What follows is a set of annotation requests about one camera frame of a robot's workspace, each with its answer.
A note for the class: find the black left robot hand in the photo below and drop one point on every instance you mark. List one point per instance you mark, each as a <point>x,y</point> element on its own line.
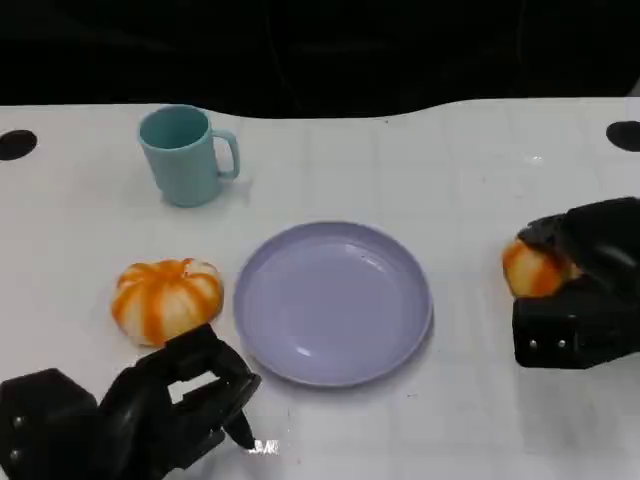
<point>145,405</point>

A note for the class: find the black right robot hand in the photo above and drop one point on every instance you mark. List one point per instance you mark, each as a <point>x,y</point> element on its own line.
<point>605,245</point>

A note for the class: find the orange and white bread roll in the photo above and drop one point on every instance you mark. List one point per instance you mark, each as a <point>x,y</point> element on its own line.
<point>535,275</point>
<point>165,300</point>

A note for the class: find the small white table sticker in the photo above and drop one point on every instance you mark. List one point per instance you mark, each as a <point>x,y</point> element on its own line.
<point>263,447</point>

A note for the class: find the lilac plate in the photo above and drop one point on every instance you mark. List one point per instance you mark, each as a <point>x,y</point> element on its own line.
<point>332,305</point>

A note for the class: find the pale green mug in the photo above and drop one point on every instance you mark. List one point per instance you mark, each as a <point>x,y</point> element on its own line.
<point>180,157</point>

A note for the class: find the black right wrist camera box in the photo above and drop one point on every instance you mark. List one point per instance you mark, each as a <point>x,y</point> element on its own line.
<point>555,332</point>

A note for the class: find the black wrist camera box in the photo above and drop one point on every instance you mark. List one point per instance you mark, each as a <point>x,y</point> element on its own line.
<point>45,425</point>
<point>555,332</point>

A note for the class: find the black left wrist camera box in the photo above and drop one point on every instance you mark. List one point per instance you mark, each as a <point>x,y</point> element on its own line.
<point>45,425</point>

